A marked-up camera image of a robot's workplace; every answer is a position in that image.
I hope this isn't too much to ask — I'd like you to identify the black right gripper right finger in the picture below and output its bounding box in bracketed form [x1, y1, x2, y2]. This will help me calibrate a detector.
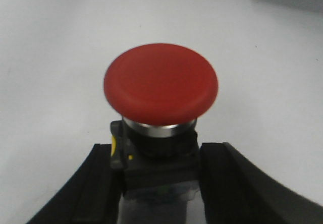
[200, 143, 322, 223]

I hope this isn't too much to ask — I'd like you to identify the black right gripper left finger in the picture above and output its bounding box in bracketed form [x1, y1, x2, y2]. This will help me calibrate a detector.
[29, 144, 122, 223]

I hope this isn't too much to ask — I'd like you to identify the red mushroom push button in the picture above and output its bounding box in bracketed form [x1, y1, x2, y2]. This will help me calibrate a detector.
[103, 43, 218, 223]

